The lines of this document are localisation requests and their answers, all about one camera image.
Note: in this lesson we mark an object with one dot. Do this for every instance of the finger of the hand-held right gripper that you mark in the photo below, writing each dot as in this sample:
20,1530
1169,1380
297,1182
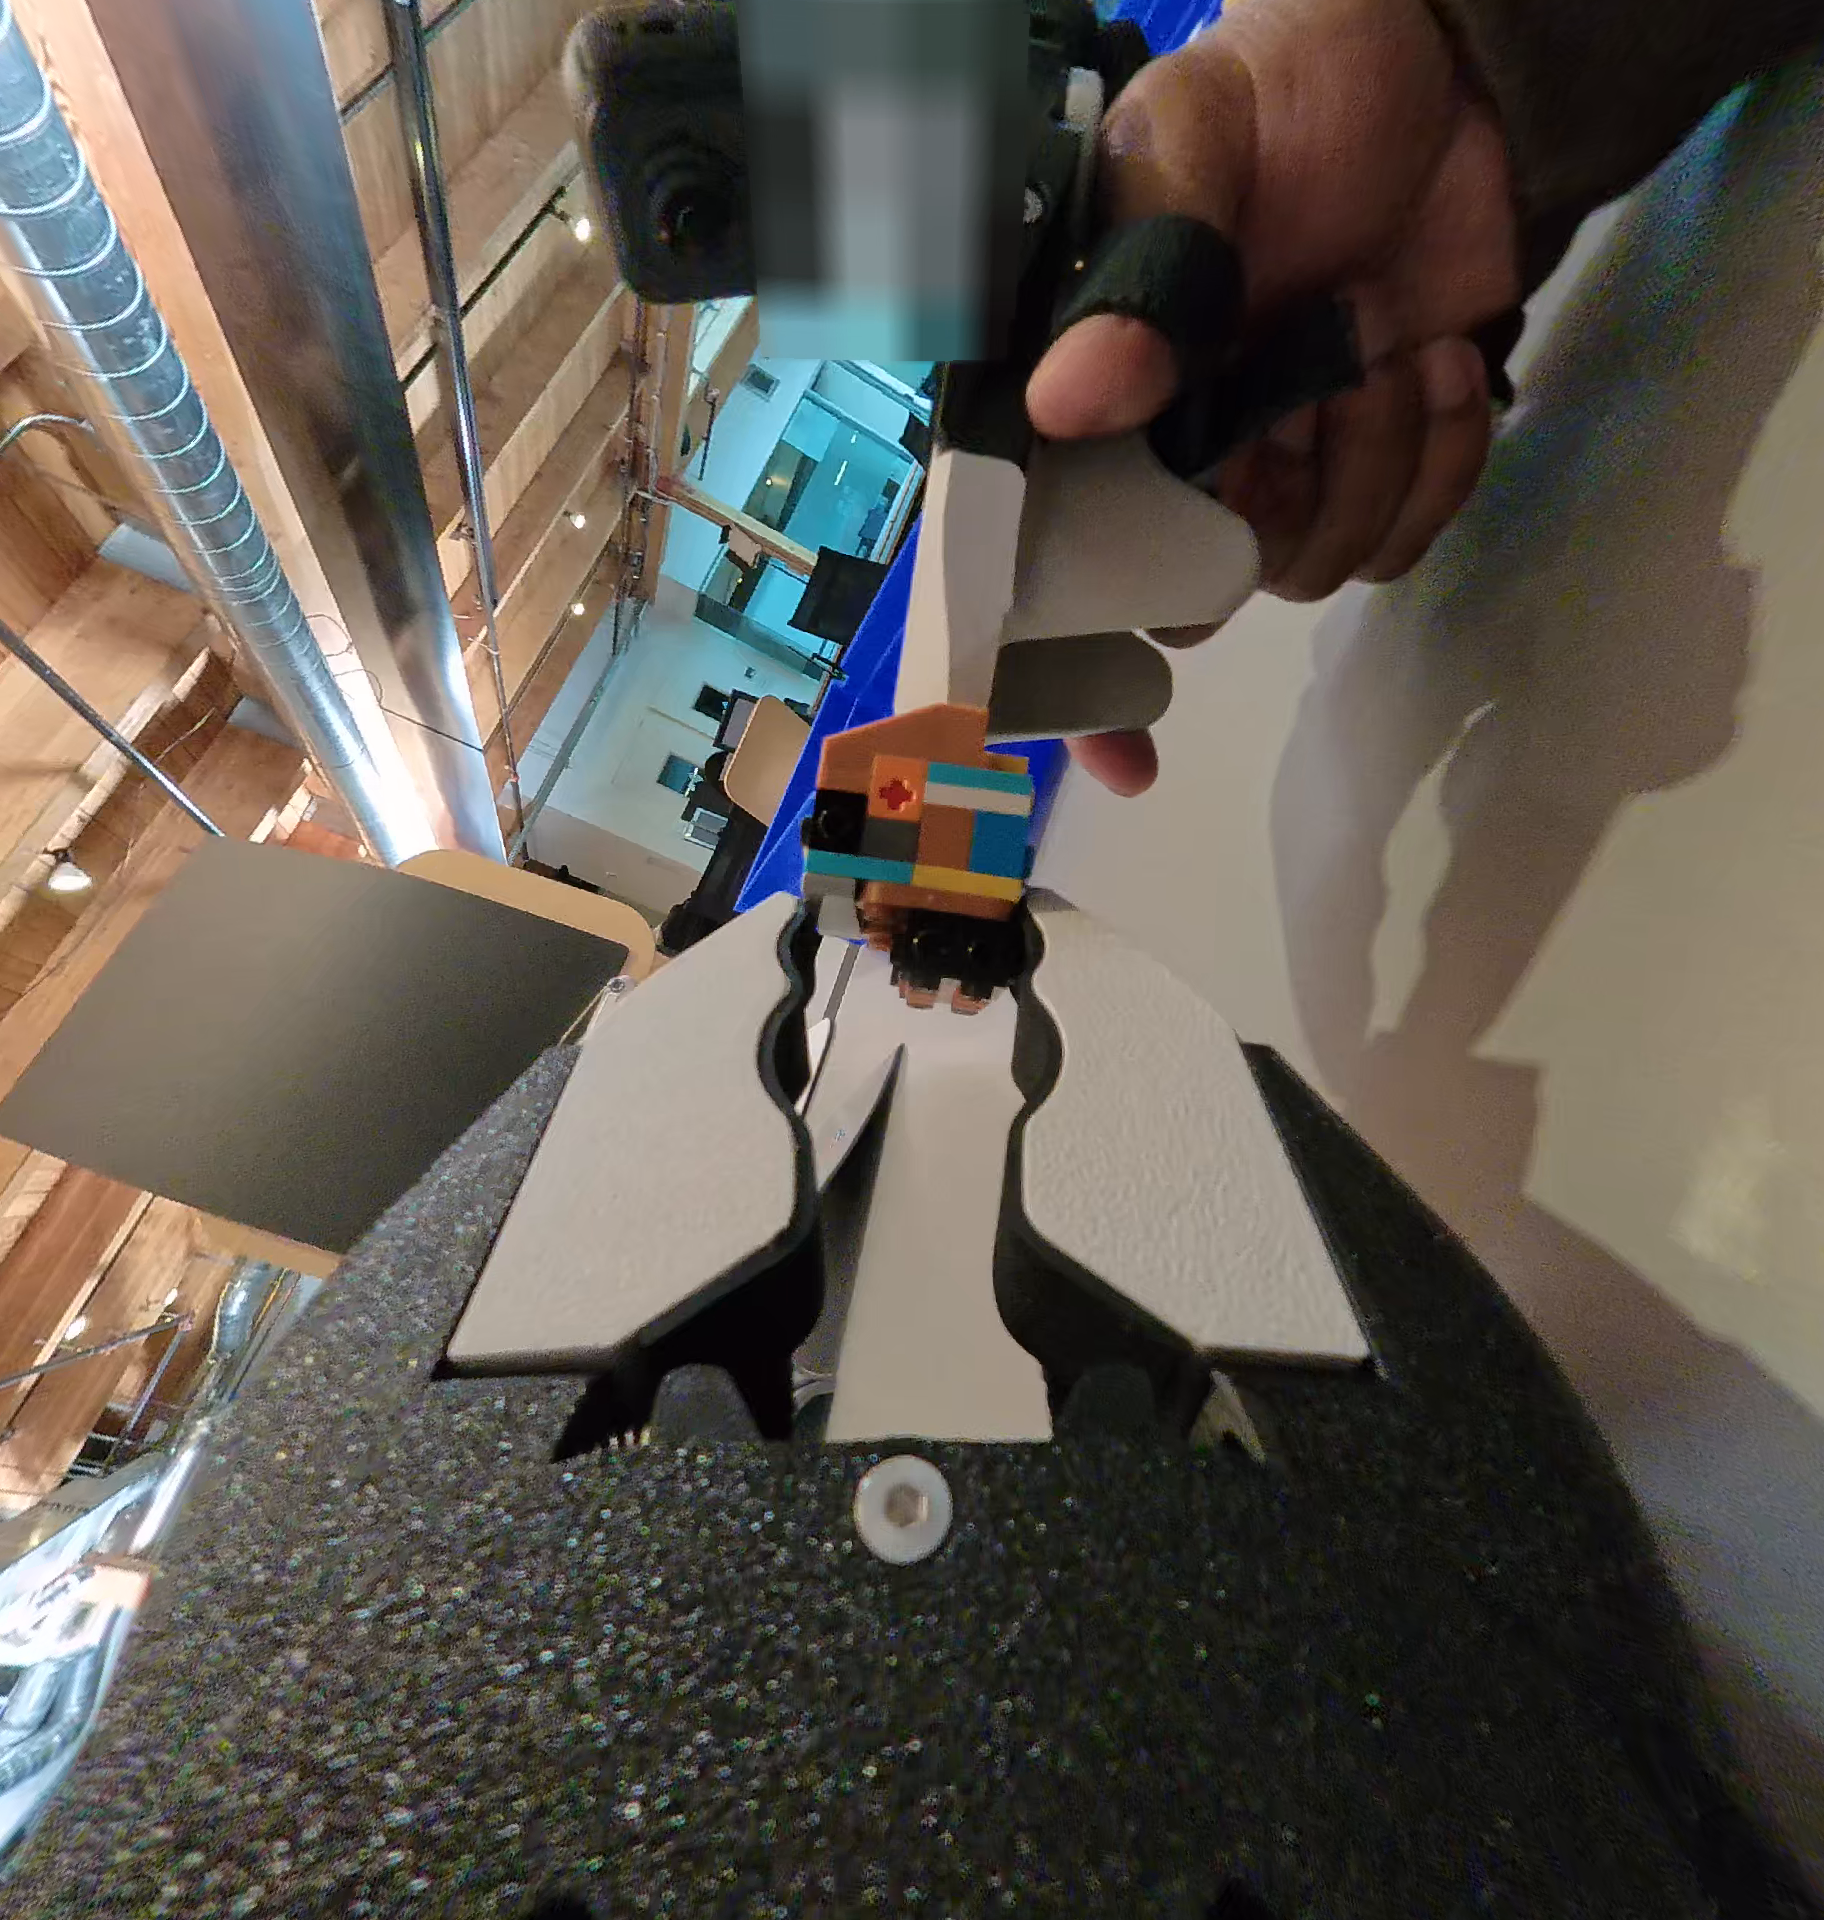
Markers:
1077,689
1122,555

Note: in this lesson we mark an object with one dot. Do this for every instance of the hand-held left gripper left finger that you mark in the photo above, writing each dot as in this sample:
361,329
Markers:
658,1141

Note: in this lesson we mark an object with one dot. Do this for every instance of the person's right forearm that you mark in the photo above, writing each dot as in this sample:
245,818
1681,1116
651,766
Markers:
1604,75

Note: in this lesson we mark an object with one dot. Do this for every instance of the multicoloured toy brick model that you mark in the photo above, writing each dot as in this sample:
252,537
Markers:
925,839

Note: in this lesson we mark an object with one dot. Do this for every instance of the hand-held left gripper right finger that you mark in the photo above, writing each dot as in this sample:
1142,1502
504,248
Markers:
1169,1155

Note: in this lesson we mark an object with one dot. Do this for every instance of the tan wooden chair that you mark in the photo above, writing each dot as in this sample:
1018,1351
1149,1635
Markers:
773,749

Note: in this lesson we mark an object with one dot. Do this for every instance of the grey desk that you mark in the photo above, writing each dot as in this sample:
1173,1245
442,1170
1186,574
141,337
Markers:
1723,677

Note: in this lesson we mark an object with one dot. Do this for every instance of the blue plastic bin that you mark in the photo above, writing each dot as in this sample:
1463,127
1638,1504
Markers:
778,839
881,615

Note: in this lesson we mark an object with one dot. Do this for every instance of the silver spiral air duct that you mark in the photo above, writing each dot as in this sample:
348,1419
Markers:
100,302

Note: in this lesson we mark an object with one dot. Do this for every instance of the smooth metal duct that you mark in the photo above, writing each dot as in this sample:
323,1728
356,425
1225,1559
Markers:
344,375

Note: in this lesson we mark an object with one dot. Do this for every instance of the person's right hand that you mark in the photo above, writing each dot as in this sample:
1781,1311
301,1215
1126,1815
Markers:
1347,165

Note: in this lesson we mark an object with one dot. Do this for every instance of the black wood-rimmed table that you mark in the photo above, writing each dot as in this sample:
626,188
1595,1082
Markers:
297,1035

